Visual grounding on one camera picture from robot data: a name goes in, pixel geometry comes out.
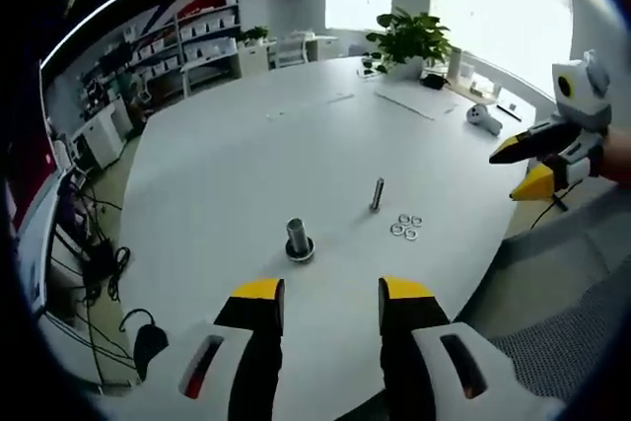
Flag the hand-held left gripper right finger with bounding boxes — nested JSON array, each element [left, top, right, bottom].
[[378, 274, 561, 421]]

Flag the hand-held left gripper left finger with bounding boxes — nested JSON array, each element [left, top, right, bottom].
[[165, 276, 286, 421]]

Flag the thick threaded metal stud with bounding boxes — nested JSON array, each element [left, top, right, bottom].
[[284, 217, 316, 262]]

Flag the thin threaded metal stud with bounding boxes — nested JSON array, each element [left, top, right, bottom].
[[368, 175, 386, 212]]

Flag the person's right hand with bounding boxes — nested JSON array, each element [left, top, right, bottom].
[[589, 125, 631, 180]]

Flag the white handheld controller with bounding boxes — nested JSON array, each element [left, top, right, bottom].
[[465, 103, 504, 136]]

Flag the black computer mouse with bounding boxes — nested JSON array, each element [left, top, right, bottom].
[[119, 308, 170, 383]]

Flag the white cylindrical device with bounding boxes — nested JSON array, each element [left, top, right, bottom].
[[447, 44, 465, 81]]

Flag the white paper sheet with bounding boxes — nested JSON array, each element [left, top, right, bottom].
[[373, 78, 462, 121]]

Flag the grey mesh office chair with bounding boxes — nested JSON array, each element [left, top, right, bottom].
[[451, 176, 631, 405]]

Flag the large potted plant white pot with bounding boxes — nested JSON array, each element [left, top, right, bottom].
[[364, 7, 454, 80]]

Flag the white desk cabinet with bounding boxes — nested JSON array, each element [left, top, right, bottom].
[[73, 95, 133, 171]]

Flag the white office chair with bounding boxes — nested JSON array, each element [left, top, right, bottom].
[[273, 38, 308, 71]]

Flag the small potted plant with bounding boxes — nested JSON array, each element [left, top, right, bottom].
[[243, 25, 271, 48]]

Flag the white shelving unit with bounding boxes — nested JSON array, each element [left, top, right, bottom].
[[110, 1, 243, 97]]

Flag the rows of white storage bins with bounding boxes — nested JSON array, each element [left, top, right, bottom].
[[117, 4, 241, 77]]

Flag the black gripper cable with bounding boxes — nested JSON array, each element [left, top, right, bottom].
[[529, 192, 569, 231]]

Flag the tangle of black cables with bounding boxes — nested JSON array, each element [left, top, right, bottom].
[[51, 182, 133, 307]]

